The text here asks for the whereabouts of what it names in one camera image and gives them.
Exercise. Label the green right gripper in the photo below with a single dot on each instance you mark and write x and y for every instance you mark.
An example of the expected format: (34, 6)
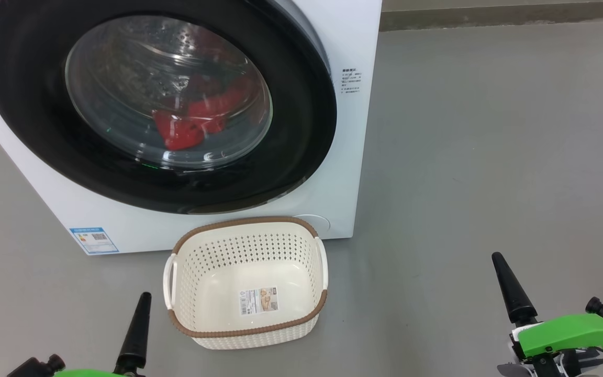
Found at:
(568, 332)

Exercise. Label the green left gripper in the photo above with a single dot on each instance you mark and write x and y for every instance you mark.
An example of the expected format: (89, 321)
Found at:
(87, 374)

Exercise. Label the red and white garment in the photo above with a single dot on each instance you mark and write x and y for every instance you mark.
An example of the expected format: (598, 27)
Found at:
(186, 131)

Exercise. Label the black glass washer door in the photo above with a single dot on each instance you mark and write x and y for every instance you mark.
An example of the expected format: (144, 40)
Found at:
(24, 94)

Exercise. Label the cream laundry basket brown rim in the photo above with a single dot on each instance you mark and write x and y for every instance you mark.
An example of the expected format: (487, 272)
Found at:
(212, 330)

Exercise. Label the white front-load washing machine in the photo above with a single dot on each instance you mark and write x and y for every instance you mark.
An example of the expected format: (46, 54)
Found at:
(29, 199)

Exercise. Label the blue energy label sticker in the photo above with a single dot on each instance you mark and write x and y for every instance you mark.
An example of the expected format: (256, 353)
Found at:
(95, 241)

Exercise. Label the paper product label sticker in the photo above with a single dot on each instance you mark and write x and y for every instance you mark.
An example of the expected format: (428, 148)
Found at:
(258, 301)

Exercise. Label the round drain filter cover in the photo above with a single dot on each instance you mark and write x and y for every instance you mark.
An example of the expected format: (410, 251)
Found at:
(314, 222)

